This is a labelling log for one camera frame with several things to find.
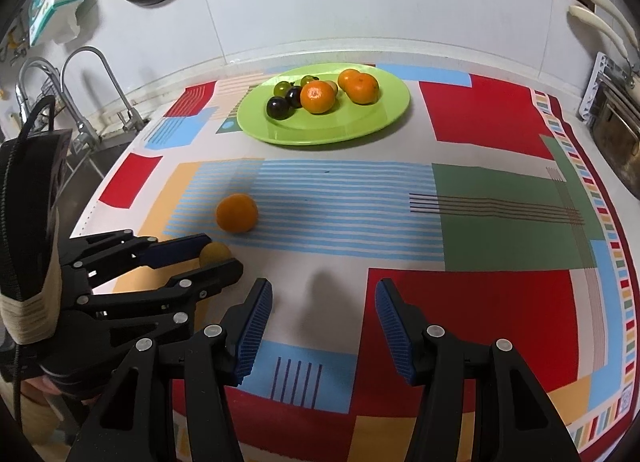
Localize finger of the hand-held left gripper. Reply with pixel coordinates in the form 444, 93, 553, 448
60, 229, 213, 271
75, 258, 244, 325

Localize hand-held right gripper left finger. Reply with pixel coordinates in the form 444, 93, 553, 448
65, 278, 274, 462

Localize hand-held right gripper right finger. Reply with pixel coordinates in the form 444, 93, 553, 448
375, 278, 583, 462

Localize green plate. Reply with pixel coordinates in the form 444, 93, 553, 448
236, 63, 411, 146

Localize large orange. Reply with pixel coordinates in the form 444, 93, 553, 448
345, 72, 380, 105

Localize person's left hand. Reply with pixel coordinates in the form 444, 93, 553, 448
22, 374, 103, 408

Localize steel sink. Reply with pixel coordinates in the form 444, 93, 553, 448
65, 117, 151, 183

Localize chrome gooseneck faucet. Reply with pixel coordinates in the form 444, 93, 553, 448
60, 46, 146, 133

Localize colourful patterned tablecloth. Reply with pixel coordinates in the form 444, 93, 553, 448
70, 63, 640, 462

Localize white dish rack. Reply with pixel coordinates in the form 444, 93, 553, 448
580, 52, 613, 123

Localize cream pan handle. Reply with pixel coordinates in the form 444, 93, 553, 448
580, 0, 640, 50
568, 4, 628, 60

